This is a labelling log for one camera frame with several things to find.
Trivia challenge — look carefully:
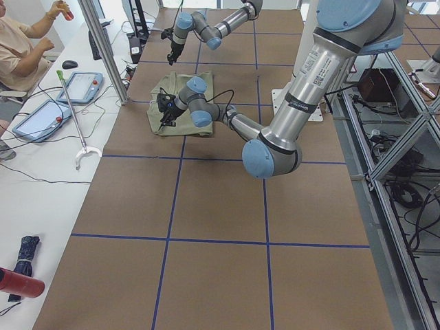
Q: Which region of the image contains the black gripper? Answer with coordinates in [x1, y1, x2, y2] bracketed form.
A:
[158, 102, 182, 131]
[167, 41, 182, 65]

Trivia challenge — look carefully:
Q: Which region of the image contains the olive green long-sleeve shirt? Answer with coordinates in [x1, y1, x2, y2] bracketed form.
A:
[146, 71, 213, 136]

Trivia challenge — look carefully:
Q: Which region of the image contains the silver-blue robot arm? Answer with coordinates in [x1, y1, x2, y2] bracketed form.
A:
[157, 1, 407, 179]
[161, 1, 263, 65]

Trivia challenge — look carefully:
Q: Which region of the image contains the black power adapter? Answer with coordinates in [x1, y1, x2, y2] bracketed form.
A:
[129, 36, 142, 64]

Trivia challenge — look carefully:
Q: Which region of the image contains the black keyboard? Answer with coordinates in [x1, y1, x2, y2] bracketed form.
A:
[88, 31, 101, 61]

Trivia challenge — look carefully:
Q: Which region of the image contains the reacher grabber tool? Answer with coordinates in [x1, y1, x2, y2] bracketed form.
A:
[56, 70, 102, 171]

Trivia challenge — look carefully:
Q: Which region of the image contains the far teach pendant tablet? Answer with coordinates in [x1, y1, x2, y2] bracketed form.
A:
[65, 71, 104, 105]

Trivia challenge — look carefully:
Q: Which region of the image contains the teach pendant tablet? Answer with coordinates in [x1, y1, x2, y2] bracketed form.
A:
[65, 71, 104, 105]
[12, 100, 72, 142]

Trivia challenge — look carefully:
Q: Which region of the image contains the black computer mouse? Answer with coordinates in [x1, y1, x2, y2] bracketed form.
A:
[62, 60, 78, 69]

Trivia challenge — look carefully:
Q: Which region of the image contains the orange drink bottle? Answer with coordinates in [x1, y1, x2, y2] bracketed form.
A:
[58, 1, 74, 21]

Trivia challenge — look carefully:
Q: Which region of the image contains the near teach pendant tablet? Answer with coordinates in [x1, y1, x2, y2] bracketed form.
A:
[12, 100, 72, 142]

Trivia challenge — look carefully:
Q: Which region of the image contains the person in beige shirt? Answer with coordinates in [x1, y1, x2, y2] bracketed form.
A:
[0, 0, 69, 162]

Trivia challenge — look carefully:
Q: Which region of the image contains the folded dark blue umbrella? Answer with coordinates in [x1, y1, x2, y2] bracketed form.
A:
[13, 236, 41, 298]

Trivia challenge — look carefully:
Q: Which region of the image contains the black box on floor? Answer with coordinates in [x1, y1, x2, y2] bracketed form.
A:
[357, 68, 413, 118]

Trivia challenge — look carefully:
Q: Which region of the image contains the red cylinder bottle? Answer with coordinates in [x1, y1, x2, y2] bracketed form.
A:
[1, 268, 45, 298]

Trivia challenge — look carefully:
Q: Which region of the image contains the aluminium frame post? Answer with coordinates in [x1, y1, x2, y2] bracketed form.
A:
[78, 0, 129, 105]

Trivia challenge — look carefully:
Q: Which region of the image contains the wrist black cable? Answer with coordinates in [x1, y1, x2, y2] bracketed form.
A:
[204, 89, 235, 124]

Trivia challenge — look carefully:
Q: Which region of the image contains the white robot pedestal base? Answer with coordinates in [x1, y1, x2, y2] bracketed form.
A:
[271, 1, 323, 122]

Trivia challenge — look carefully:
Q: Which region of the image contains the aluminium frame rail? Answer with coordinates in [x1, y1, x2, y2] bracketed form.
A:
[328, 42, 439, 329]

